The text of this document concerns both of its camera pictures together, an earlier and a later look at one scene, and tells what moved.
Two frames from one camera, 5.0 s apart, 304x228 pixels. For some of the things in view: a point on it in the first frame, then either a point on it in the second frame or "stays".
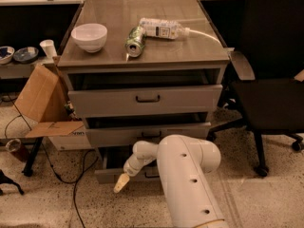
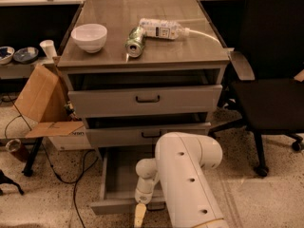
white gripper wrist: (130, 168) -> (142, 196)
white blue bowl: (7, 53) stays
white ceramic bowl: (90, 37) stays
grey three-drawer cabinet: (140, 69) stays
